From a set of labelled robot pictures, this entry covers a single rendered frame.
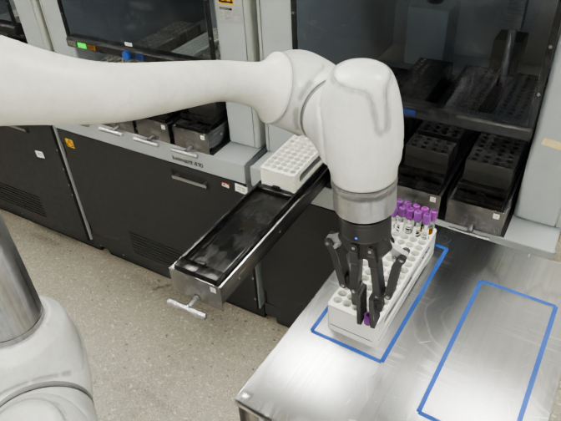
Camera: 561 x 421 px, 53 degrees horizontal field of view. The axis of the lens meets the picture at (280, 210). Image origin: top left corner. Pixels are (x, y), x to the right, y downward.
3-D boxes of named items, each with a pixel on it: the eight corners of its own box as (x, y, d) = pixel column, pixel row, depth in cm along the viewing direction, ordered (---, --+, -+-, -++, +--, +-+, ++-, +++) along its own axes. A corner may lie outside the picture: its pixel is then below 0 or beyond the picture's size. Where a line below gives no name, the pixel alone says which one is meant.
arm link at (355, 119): (419, 180, 73) (367, 138, 83) (424, 68, 64) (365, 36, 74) (347, 206, 71) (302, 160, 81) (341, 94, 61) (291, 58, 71)
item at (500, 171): (511, 186, 136) (517, 166, 132) (509, 191, 134) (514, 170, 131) (463, 174, 141) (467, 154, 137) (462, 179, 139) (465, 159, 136)
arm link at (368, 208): (345, 153, 81) (346, 186, 85) (320, 187, 75) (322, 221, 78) (406, 162, 77) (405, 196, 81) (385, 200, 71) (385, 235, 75)
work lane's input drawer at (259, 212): (313, 148, 171) (313, 122, 166) (355, 158, 165) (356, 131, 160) (160, 303, 122) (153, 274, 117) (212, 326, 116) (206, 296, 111)
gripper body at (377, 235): (401, 198, 80) (401, 246, 86) (346, 188, 84) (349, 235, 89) (385, 230, 75) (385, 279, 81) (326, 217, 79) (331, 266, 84)
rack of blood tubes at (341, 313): (390, 236, 123) (392, 214, 119) (434, 251, 119) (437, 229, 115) (325, 327, 104) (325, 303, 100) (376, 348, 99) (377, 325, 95)
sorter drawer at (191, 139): (282, 65, 222) (281, 43, 217) (313, 71, 217) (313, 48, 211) (165, 152, 173) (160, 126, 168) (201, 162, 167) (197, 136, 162)
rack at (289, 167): (313, 134, 164) (313, 116, 160) (345, 142, 160) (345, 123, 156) (260, 187, 144) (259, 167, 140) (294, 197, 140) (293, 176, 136)
